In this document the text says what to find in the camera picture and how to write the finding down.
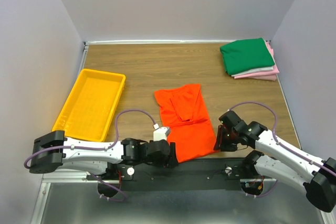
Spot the orange t-shirt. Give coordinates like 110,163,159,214
154,84,216,163

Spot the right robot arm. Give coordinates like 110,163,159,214
214,110,335,212

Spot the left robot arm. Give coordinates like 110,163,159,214
24,131,178,179

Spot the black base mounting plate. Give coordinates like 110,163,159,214
86,157,266,193

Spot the pale pink bottom t-shirt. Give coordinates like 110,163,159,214
234,74,277,81

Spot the light grey folded t-shirt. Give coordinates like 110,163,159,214
232,66,274,77

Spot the pink folded t-shirt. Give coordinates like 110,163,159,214
236,41,279,78

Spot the green folded t-shirt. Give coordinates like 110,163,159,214
219,38,275,76

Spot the yellow plastic tray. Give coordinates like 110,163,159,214
52,69,126,142

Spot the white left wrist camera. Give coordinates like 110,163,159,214
153,124,171,141

